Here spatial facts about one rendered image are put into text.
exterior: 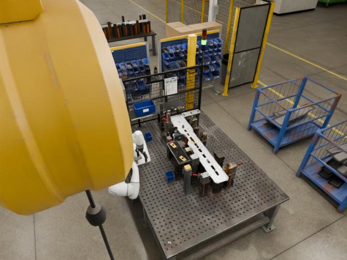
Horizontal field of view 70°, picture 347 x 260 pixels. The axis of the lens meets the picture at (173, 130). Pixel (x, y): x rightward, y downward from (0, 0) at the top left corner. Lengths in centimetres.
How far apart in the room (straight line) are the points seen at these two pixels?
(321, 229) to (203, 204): 179
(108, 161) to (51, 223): 392
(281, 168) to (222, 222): 203
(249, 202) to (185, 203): 75
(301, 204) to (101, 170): 416
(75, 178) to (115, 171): 2
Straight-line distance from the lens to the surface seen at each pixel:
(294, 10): 1436
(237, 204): 309
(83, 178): 17
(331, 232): 418
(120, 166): 16
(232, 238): 339
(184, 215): 292
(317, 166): 470
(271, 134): 501
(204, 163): 302
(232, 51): 580
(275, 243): 378
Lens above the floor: 318
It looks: 39 degrees down
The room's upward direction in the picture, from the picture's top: straight up
